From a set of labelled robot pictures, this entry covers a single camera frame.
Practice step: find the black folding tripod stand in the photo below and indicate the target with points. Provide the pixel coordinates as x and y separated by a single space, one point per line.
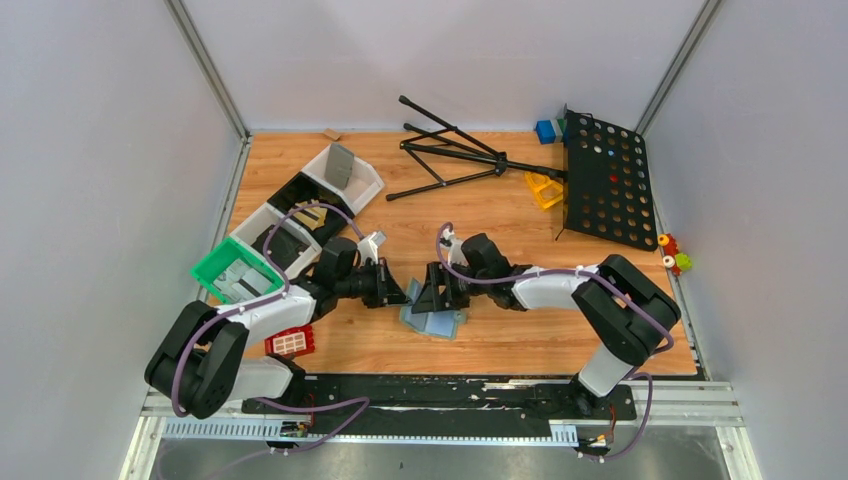
452 143

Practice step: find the black perforated music stand tray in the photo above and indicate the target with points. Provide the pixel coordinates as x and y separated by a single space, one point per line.
608 188

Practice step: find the silver cards in green bin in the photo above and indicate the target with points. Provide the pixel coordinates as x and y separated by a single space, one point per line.
240 282

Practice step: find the grey card holder in bin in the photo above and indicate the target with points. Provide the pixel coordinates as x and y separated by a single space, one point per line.
339 166

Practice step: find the red white toy block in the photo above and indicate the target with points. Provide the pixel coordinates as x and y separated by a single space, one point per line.
293 342

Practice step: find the yellow plastic toy frame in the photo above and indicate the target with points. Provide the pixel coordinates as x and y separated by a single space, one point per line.
546 192

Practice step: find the white plastic bin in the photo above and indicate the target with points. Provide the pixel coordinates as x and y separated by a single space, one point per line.
365 183
263 217

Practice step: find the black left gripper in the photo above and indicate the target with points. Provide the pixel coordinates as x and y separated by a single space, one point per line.
383 284

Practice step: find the gold cards in black bin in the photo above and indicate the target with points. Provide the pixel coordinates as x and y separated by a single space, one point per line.
311 215

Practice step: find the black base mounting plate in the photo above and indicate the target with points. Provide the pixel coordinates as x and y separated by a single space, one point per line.
409 405

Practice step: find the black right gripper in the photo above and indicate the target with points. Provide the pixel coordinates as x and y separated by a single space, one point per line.
436 288

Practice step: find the red yellow green toy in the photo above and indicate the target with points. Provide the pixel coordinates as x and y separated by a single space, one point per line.
674 259

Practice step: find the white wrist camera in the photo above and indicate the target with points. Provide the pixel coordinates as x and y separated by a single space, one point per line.
368 247
453 247

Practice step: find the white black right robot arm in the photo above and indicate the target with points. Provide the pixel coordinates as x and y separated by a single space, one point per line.
630 314

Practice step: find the green plastic bin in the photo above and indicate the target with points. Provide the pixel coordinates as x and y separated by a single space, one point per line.
222 256

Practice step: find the blue toy block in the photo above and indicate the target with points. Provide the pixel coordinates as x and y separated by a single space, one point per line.
550 131

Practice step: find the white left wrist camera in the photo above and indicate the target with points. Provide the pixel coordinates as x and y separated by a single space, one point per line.
368 247

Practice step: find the small wooden block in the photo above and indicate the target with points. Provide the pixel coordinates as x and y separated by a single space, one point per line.
332 134

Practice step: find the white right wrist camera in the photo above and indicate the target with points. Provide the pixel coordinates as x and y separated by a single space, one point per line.
453 247

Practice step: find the black item in white bin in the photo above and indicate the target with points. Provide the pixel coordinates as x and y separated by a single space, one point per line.
284 247

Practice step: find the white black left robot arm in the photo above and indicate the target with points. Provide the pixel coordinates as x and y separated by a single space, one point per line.
200 363

